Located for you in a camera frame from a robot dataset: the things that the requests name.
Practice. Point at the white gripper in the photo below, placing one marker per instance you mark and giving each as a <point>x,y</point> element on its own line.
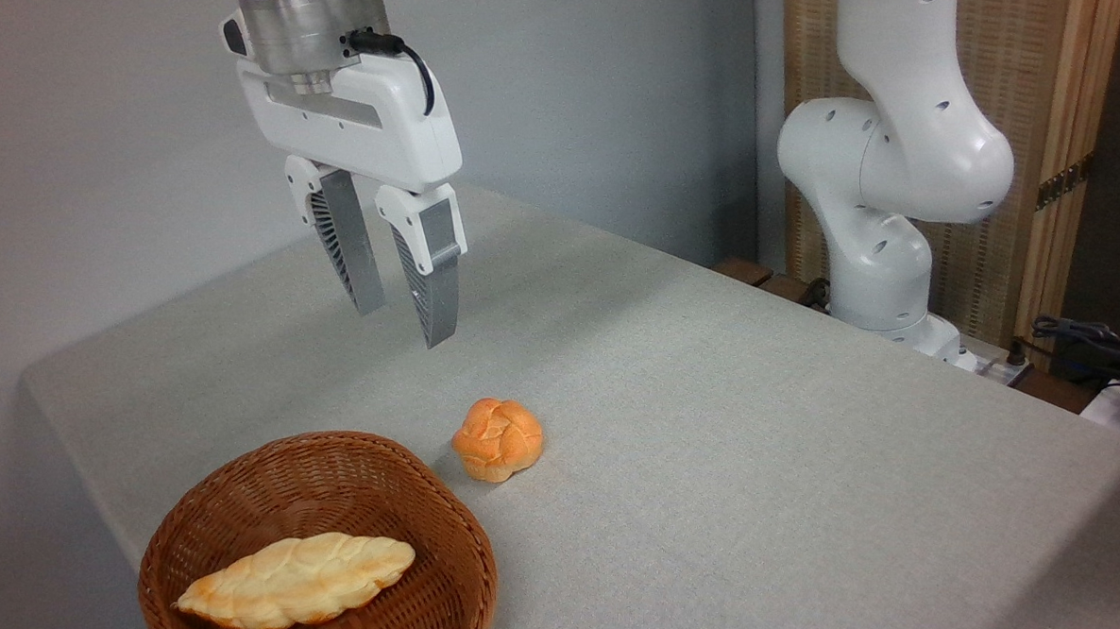
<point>391,114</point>

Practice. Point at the long braided bread loaf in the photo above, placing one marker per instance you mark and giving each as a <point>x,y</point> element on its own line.
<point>298,581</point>

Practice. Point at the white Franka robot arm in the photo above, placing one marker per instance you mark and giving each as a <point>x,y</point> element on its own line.
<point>902,148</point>

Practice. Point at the round knotted bread roll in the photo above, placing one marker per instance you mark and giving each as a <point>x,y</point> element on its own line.
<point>497,438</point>

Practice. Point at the brown woven wicker basket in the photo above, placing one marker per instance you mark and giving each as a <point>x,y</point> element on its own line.
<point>379,493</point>

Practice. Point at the wooden base board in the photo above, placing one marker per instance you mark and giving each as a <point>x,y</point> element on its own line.
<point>757,276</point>

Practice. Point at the brass screen hinge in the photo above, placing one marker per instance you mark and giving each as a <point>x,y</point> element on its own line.
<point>1065,182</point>

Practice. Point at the bamboo folding screen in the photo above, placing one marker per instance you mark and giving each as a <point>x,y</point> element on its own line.
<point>1041,67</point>

